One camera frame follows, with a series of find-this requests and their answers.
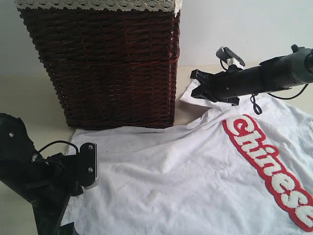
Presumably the black and silver left gripper body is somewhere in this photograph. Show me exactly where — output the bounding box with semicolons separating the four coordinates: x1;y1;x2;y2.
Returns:
31;142;98;235

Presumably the black and silver right gripper body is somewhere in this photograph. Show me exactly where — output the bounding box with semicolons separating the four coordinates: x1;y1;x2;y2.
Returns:
200;69;247;106

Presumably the white t-shirt with red logo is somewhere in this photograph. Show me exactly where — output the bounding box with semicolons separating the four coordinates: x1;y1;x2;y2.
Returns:
62;82;313;235

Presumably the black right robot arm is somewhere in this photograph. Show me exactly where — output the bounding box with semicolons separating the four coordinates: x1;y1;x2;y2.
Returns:
190;45;313;106

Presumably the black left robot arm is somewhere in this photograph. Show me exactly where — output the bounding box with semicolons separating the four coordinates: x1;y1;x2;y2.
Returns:
0;113;98;235

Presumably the cream lace basket liner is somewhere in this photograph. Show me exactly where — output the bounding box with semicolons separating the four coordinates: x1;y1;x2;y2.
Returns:
15;0;183;15

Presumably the dark brown wicker basket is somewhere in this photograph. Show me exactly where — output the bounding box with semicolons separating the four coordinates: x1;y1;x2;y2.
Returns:
20;8;180;130

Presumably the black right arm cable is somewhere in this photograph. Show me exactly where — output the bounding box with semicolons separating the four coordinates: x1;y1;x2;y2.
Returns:
249;83;309;115

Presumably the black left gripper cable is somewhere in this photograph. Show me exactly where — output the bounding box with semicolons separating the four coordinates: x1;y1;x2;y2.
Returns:
30;140;80;164

